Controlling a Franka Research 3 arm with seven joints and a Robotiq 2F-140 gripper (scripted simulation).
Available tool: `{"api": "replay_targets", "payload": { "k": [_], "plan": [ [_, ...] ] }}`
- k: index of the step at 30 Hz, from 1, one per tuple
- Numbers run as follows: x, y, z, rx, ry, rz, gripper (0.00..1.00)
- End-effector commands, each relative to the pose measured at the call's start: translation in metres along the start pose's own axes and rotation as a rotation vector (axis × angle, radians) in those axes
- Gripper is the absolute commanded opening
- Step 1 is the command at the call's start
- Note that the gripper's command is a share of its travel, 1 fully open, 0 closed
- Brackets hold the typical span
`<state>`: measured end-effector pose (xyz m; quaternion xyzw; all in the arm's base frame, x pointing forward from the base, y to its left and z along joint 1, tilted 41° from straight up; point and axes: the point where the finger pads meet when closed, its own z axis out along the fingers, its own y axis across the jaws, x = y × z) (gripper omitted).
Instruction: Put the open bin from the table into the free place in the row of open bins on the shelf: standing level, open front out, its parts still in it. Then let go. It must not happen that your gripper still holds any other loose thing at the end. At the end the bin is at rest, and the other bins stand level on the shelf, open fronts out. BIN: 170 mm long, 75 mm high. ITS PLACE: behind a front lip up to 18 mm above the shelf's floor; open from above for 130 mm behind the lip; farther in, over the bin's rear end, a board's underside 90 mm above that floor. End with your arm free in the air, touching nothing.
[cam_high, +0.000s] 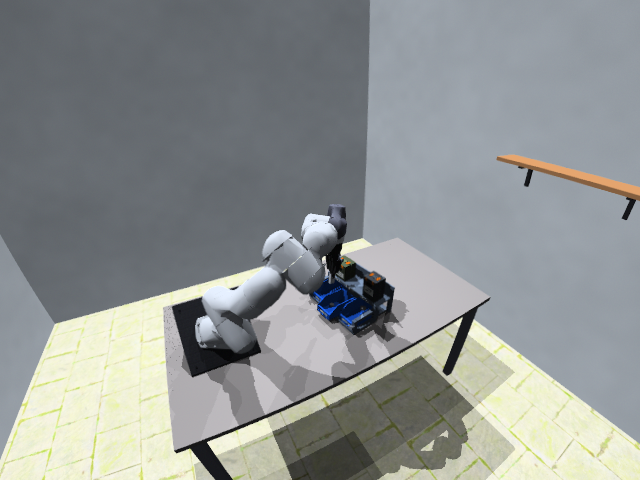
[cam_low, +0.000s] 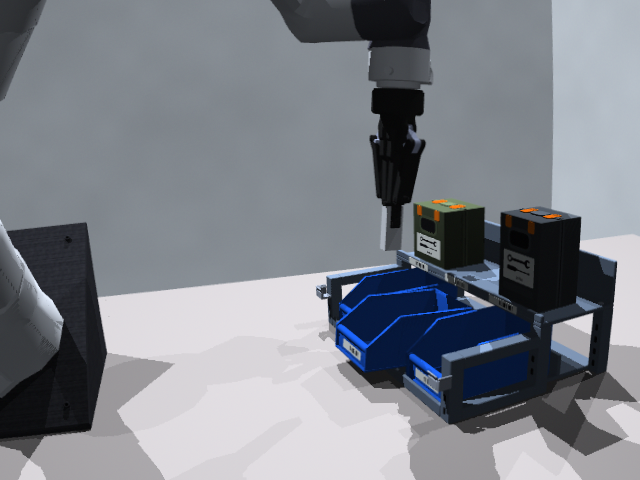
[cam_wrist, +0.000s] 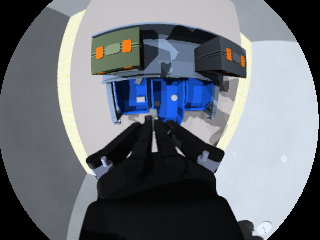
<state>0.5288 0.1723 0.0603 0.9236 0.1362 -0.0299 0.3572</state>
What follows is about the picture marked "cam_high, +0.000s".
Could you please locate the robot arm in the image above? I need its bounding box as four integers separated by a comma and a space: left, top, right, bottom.
195, 204, 347, 354

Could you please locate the dark green tool case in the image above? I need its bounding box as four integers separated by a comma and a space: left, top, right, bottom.
335, 255, 356, 281

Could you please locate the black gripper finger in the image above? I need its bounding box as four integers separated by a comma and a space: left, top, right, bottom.
329, 254, 344, 284
325, 252, 332, 283

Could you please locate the blue open-front bin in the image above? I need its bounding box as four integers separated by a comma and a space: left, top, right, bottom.
339, 297, 372, 326
317, 288, 355, 320
313, 279, 348, 302

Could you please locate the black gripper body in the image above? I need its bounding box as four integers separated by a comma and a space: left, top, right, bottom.
331, 243, 343, 260

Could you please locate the dark grey shelf rack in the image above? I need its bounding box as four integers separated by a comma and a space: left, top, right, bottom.
335, 263, 395, 335

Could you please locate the black tool case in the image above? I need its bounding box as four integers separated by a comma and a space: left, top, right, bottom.
362, 271, 386, 302

